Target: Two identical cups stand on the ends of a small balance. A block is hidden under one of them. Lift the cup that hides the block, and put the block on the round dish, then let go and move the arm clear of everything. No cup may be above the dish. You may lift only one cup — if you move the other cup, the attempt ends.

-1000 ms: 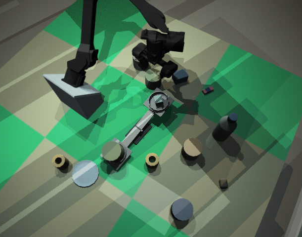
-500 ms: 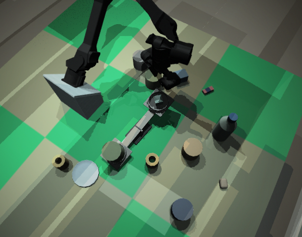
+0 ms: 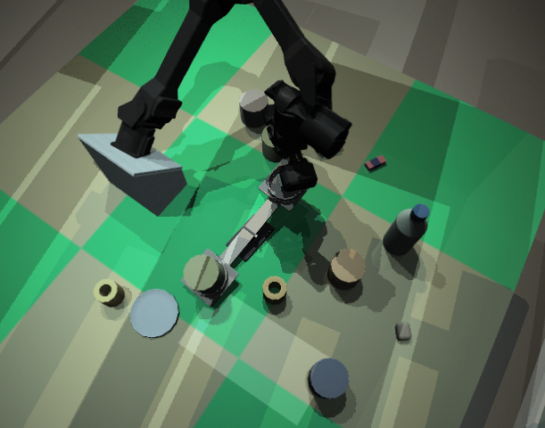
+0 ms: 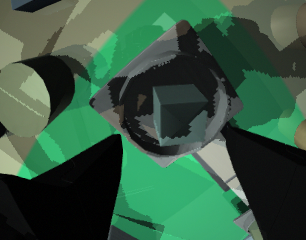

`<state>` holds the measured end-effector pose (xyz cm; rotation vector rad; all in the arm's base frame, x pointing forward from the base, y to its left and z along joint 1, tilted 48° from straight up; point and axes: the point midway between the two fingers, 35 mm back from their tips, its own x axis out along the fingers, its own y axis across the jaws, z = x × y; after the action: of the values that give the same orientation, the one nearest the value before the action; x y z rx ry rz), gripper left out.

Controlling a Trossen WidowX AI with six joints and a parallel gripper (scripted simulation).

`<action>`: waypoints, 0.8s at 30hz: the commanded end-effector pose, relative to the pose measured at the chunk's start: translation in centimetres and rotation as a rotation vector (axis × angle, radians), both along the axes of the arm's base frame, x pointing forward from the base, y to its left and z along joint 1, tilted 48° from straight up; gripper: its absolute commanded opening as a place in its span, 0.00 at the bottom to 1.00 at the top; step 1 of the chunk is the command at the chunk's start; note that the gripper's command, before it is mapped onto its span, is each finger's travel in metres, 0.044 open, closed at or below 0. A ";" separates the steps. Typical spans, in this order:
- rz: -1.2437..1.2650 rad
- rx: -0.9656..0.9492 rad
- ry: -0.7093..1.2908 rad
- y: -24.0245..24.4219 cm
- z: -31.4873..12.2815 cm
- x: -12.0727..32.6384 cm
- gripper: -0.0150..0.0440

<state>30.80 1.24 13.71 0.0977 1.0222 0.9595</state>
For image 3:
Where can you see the white bottle with blue cap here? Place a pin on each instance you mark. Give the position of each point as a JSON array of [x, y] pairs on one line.
[[408, 227]]

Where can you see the pale white round dish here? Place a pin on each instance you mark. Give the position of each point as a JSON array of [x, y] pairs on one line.
[[154, 313]]

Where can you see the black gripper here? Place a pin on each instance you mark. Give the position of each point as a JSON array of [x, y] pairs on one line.
[[299, 173]]

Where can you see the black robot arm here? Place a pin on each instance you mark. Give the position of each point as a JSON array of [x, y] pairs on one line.
[[307, 111]]

